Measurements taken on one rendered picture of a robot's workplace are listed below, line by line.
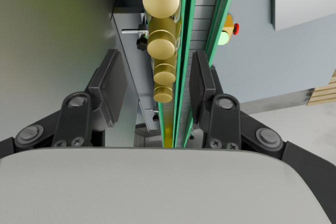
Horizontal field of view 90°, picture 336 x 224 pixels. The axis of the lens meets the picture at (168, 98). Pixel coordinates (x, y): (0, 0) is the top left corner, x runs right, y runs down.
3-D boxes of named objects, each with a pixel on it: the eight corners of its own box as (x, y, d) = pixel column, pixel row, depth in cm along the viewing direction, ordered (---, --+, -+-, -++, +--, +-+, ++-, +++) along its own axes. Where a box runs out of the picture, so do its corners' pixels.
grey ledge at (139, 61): (117, -6, 51) (110, 17, 45) (146, -6, 51) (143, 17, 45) (149, 118, 133) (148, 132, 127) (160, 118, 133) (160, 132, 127)
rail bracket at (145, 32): (124, 5, 45) (116, 40, 38) (150, 5, 45) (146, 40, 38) (128, 19, 48) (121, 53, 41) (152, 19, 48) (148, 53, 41)
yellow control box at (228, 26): (211, 13, 60) (213, 27, 56) (232, 13, 60) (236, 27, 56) (207, 30, 66) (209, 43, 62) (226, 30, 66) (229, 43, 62)
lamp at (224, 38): (216, 30, 57) (217, 36, 56) (229, 30, 57) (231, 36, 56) (213, 40, 61) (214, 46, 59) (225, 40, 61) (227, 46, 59)
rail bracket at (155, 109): (145, 93, 84) (143, 118, 77) (159, 93, 83) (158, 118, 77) (146, 97, 87) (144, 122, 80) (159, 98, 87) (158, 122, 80)
